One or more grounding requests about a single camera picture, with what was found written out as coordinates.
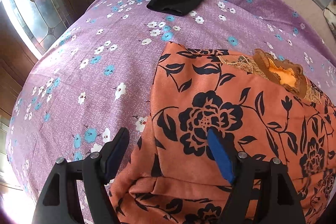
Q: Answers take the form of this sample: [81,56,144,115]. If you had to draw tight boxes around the orange black floral garment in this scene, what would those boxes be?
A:
[110,42,335,223]

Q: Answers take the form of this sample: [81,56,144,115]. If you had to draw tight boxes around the purple floral bed sheet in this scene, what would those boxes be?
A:
[6,0,335,223]

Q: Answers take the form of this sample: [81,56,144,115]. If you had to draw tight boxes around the cream floral blanket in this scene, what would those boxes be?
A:
[323,1,336,39]

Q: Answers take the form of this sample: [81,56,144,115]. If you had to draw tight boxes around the stained glass window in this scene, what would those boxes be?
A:
[1,0,71,59]

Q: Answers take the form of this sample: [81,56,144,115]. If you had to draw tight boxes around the dark wooden window frame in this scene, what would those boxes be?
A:
[1,0,94,119]

